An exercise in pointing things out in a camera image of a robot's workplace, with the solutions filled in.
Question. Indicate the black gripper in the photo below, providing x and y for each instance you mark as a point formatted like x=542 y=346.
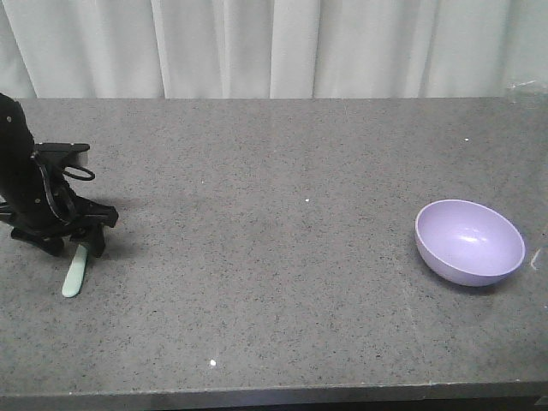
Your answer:
x=42 y=209

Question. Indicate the mint green plastic spoon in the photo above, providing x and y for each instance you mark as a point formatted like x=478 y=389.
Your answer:
x=75 y=275

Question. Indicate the purple plastic bowl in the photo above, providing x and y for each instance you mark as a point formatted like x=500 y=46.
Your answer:
x=467 y=243

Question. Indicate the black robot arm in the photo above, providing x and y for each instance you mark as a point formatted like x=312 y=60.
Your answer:
x=17 y=147

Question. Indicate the white curtain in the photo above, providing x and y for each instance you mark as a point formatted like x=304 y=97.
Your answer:
x=271 y=49

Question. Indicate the grey stone countertop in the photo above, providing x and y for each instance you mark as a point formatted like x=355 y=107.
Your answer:
x=265 y=255

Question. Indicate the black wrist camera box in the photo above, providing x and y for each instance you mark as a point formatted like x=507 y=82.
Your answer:
x=63 y=154

